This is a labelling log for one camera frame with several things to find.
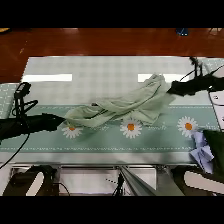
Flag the dark green garment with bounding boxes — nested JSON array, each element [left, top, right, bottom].
[[202, 128, 224, 178]]

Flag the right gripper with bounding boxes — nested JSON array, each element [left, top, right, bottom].
[[166, 76, 205, 98]]

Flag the silver frame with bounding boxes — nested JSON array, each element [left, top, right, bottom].
[[0, 162, 224, 197]]

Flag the lilac garment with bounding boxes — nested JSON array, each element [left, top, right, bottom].
[[189, 130, 215, 175]]

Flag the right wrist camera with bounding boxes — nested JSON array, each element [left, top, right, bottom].
[[188, 56, 205, 79]]

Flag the pale green T-shirt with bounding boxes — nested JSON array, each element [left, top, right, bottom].
[[62, 73, 178, 130]]

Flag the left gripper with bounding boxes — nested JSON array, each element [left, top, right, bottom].
[[30, 112, 67, 134]]

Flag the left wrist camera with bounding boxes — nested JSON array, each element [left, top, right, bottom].
[[12, 81, 40, 118]]

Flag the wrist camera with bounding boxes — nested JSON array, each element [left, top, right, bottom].
[[12, 81, 40, 118], [188, 56, 205, 79]]

